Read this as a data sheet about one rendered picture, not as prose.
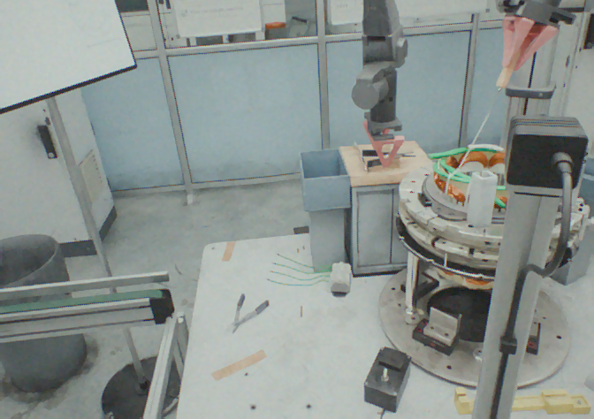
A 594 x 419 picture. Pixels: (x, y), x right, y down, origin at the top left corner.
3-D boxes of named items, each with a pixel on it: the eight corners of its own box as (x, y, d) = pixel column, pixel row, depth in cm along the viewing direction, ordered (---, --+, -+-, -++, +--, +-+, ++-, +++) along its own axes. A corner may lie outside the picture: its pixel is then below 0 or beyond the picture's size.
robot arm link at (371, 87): (408, 36, 91) (369, 35, 95) (386, 49, 83) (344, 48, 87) (407, 94, 97) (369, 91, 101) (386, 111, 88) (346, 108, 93)
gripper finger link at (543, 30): (536, 77, 71) (566, 15, 68) (496, 63, 71) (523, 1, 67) (516, 72, 78) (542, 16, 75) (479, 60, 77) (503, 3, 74)
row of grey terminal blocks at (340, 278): (348, 298, 108) (348, 284, 106) (329, 296, 109) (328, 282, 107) (352, 272, 117) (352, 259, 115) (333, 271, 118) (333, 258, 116)
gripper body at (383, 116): (372, 135, 97) (373, 102, 93) (363, 119, 106) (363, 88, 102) (402, 133, 97) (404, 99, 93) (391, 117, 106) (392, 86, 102)
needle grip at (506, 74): (502, 87, 75) (518, 50, 73) (493, 85, 76) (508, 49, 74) (507, 89, 75) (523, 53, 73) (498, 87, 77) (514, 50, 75)
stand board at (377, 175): (351, 186, 103) (350, 177, 102) (339, 155, 119) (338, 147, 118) (437, 179, 103) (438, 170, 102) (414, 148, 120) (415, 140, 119)
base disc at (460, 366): (415, 404, 80) (415, 400, 80) (360, 272, 115) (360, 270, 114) (618, 370, 84) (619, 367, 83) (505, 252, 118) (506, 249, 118)
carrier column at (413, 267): (407, 318, 98) (411, 237, 88) (402, 310, 100) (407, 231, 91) (417, 316, 98) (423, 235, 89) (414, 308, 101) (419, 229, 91)
